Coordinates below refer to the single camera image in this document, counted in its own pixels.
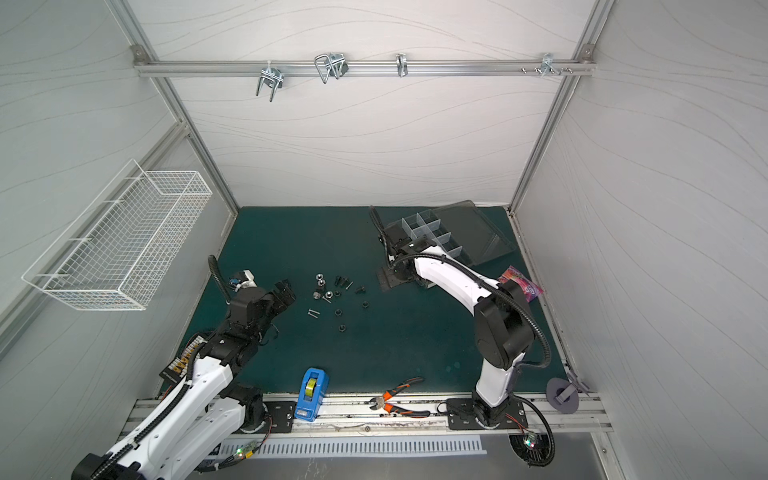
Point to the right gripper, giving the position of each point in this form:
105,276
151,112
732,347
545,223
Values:
392,252

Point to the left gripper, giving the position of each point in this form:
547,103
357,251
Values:
286,293

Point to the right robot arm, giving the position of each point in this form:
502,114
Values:
506,333

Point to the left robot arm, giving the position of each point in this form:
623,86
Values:
207,405

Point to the clear compartment organizer box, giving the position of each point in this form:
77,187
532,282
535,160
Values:
461,230

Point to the blue tape dispenser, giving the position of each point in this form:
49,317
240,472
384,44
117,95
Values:
311,394

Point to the screwdriver bit set case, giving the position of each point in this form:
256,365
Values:
175,371

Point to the pink Fox's candy bag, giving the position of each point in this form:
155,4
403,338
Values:
530,289

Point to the grey tape spool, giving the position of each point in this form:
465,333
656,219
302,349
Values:
562,395

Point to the metal hook clamp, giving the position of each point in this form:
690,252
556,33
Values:
401,65

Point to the metal U-bolt clamp middle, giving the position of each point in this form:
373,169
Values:
331,65

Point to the metal u-bolt clamp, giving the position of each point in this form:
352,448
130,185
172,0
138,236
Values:
331,65
271,79

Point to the metal U-bolt clamp left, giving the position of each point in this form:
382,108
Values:
271,79

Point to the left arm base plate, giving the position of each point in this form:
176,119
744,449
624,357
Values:
276,416

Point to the white wire basket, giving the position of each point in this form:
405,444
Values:
114,255

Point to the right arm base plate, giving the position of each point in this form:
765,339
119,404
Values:
466,414

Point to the metal bracket right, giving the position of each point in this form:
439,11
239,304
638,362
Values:
547,67

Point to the aluminium crossbar rail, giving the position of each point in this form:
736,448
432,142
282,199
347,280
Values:
357,68

